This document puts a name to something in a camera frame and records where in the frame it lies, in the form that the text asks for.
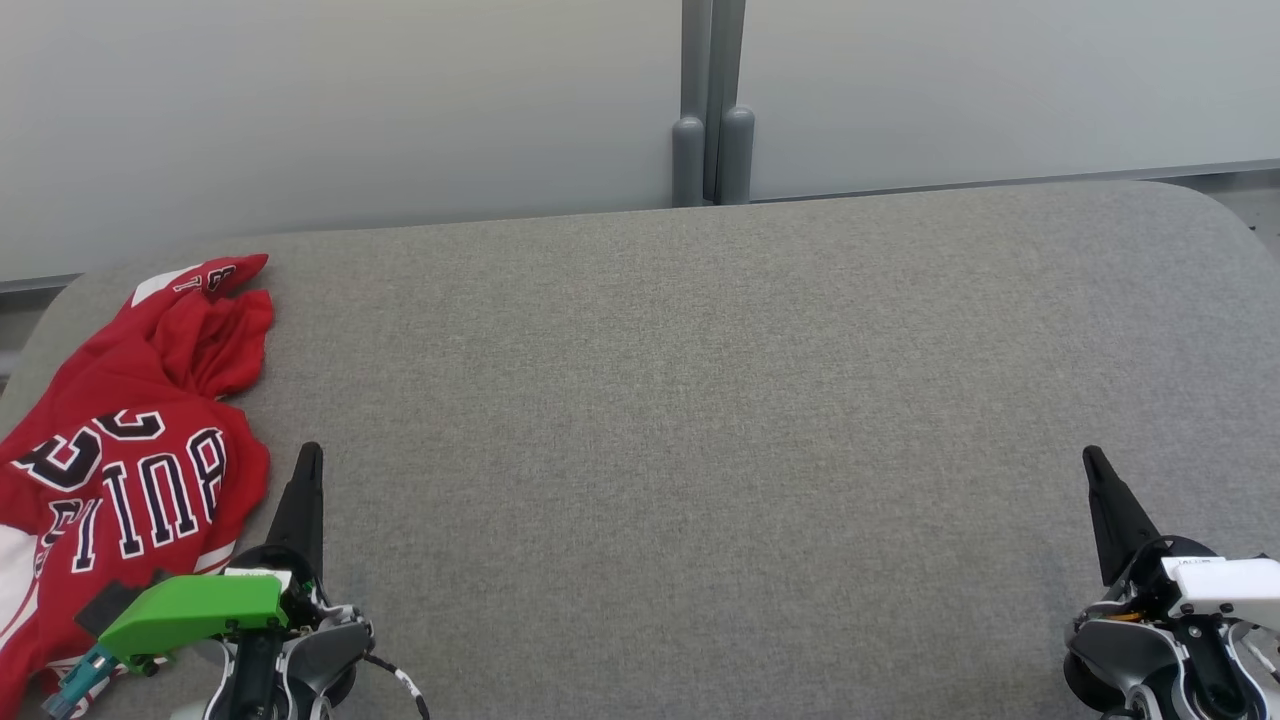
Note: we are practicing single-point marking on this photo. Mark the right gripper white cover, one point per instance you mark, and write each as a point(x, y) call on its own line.
point(1230, 580)

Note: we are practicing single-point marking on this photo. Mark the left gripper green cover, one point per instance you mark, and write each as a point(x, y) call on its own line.
point(190, 610)

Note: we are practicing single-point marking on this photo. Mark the red Bulls 23 jersey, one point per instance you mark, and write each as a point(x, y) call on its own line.
point(235, 470)

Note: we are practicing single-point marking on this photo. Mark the red basketball shorts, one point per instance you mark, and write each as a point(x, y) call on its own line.
point(215, 340)

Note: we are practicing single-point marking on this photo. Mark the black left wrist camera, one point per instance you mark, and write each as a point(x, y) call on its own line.
point(105, 605)

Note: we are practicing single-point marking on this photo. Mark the grey double partition post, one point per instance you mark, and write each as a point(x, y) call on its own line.
point(695, 60)

